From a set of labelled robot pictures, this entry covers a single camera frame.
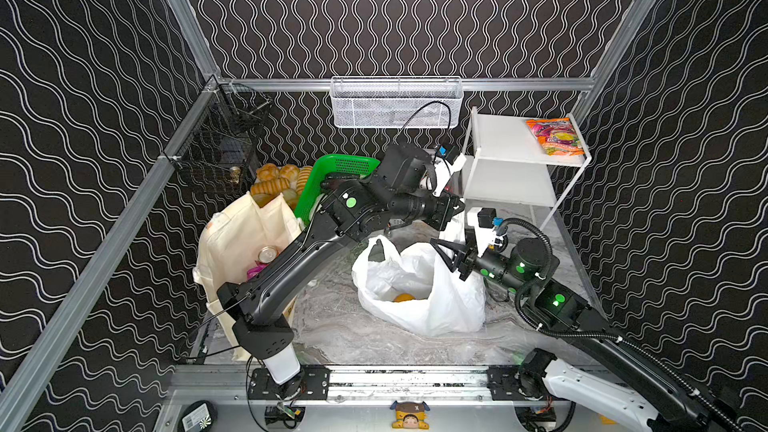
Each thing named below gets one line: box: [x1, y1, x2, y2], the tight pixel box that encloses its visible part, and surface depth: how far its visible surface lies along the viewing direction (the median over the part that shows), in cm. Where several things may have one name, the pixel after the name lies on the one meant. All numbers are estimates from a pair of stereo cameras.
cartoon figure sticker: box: [390, 400, 431, 430], surface depth 70 cm
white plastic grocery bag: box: [352, 236, 487, 336], surface depth 70 cm
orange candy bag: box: [526, 118, 585, 156], surface depth 82 cm
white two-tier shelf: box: [463, 107, 592, 231], surface depth 85 cm
